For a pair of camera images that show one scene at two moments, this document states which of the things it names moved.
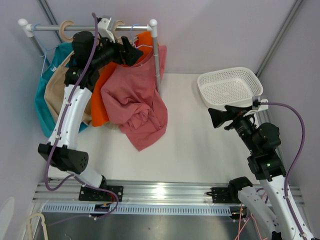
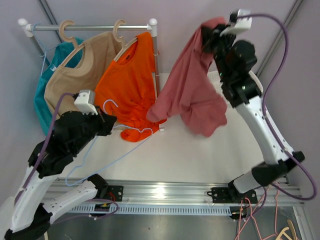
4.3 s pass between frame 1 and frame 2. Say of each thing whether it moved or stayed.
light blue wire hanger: moved
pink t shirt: moved
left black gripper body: moved
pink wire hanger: stayed
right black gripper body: moved
